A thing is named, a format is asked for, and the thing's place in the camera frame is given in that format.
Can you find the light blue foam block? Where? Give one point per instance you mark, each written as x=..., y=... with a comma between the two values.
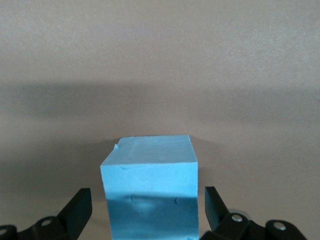
x=150, y=180

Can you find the brown table cover sheet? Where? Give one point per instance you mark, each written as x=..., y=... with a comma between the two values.
x=160, y=62

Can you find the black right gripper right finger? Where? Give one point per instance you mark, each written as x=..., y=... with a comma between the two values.
x=215, y=212

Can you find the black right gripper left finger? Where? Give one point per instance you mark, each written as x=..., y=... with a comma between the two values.
x=72, y=215

